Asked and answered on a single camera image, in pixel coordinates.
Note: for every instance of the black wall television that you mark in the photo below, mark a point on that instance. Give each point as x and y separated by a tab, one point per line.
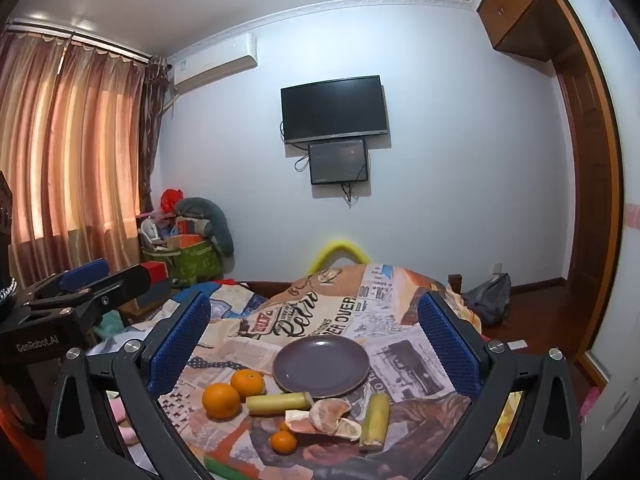
334	107

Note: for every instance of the green patterned box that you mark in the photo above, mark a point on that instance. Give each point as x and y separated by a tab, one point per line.
197	262

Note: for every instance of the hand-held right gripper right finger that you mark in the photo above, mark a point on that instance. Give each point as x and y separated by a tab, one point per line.
445	340

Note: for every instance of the newspaper print blanket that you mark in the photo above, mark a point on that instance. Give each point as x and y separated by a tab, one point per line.
320	317

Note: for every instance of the orange sheer curtain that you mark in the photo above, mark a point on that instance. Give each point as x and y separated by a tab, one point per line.
70	160

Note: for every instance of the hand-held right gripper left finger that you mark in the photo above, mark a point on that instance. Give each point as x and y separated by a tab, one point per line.
182	340

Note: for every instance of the small black wall monitor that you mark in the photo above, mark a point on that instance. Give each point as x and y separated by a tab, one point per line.
338	161

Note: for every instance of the yellow foam arch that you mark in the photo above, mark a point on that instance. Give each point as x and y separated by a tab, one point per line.
340	249

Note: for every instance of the white curtain rail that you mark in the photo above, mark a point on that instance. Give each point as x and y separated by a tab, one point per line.
75	35

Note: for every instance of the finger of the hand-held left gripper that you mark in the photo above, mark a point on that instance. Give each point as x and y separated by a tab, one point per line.
85	274
115	290

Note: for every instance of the orange box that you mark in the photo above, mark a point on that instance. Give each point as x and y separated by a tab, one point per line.
182	241

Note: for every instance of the teal cloth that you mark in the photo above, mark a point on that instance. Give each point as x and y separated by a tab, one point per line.
106	326

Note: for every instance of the red box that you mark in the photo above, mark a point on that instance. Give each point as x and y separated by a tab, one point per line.
156	272

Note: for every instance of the white air conditioner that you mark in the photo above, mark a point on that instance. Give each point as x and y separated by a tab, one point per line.
215	62

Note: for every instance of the dark brown curtain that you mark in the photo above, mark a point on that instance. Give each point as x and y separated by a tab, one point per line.
150	135

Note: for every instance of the peeled pomelo segment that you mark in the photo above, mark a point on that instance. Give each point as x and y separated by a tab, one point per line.
348	430
327	415

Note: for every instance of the red plastic bag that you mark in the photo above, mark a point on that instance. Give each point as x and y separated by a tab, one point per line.
171	200

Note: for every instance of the peeled banana piece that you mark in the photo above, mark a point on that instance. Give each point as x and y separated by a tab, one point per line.
278	403
376	419

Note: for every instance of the grey bag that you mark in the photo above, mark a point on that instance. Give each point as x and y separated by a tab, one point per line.
489	300

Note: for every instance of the pink cloth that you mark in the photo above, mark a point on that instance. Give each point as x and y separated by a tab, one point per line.
122	420

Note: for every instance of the large orange with sticker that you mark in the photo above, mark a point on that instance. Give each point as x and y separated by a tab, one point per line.
221	401

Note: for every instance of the grey plush toy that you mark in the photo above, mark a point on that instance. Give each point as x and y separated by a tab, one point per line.
210	215

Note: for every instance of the dark purple plate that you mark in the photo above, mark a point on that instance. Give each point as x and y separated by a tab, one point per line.
321	364

